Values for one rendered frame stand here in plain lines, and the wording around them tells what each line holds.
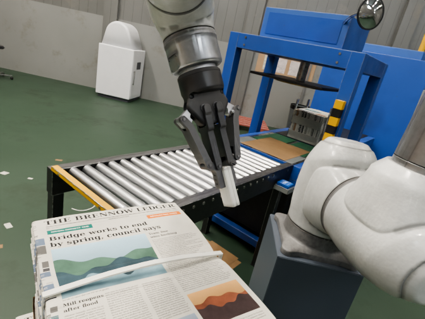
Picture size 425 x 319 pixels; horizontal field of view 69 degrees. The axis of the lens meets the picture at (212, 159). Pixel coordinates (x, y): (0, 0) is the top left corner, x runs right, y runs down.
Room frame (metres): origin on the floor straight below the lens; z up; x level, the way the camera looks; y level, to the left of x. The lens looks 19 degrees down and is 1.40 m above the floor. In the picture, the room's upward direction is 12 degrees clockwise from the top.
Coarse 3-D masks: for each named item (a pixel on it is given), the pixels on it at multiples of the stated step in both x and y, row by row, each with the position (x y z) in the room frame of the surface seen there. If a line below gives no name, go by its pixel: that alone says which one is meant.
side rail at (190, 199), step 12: (276, 168) 1.80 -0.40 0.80; (288, 168) 1.90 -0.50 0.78; (240, 180) 1.48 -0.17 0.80; (252, 180) 1.53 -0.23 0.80; (264, 180) 1.65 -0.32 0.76; (276, 180) 1.79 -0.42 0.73; (288, 180) 1.95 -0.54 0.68; (204, 192) 1.25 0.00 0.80; (216, 192) 1.28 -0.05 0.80; (240, 192) 1.45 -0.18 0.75; (252, 192) 1.56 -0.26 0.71; (180, 204) 1.10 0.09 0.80; (192, 204) 1.14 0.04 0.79; (204, 204) 1.21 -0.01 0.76; (216, 204) 1.29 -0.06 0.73; (192, 216) 1.15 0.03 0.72; (204, 216) 1.23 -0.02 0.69
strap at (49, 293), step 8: (176, 256) 0.42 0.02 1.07; (184, 256) 0.43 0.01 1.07; (192, 256) 0.44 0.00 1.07; (200, 256) 0.45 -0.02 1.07; (208, 256) 0.46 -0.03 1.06; (136, 264) 0.39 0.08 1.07; (144, 264) 0.39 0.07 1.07; (152, 264) 0.39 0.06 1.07; (104, 272) 0.36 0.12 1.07; (112, 272) 0.36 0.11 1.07; (120, 272) 0.36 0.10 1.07; (80, 280) 0.34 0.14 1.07; (88, 280) 0.34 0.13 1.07; (96, 280) 0.34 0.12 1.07; (56, 288) 0.32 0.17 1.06; (64, 288) 0.32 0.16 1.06; (72, 288) 0.32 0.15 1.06; (48, 296) 0.31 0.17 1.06
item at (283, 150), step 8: (248, 144) 2.20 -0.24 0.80; (256, 144) 2.25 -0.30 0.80; (264, 144) 2.31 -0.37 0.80; (272, 144) 2.36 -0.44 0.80; (280, 144) 2.41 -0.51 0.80; (288, 144) 2.47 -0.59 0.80; (264, 152) 2.10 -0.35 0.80; (272, 152) 2.14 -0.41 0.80; (280, 152) 2.19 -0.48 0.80; (288, 152) 2.24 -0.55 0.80; (296, 152) 2.28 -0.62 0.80; (304, 152) 2.34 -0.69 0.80
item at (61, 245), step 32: (32, 224) 0.45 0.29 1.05; (64, 224) 0.46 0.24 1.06; (96, 224) 0.48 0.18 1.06; (128, 224) 0.50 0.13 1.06; (160, 224) 0.52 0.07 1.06; (192, 224) 0.55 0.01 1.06; (32, 256) 0.42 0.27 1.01; (64, 256) 0.38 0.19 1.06; (96, 256) 0.40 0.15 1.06; (128, 256) 0.42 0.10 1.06
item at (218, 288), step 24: (144, 288) 0.36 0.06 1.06; (168, 288) 0.37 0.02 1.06; (192, 288) 0.38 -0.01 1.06; (216, 288) 0.39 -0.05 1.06; (240, 288) 0.40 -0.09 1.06; (48, 312) 0.28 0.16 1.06; (72, 312) 0.29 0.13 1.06; (96, 312) 0.30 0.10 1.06; (120, 312) 0.31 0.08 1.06; (144, 312) 0.31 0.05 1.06; (168, 312) 0.32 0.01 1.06; (192, 312) 0.33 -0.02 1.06; (216, 312) 0.34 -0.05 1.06; (240, 312) 0.35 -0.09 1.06; (264, 312) 0.36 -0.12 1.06
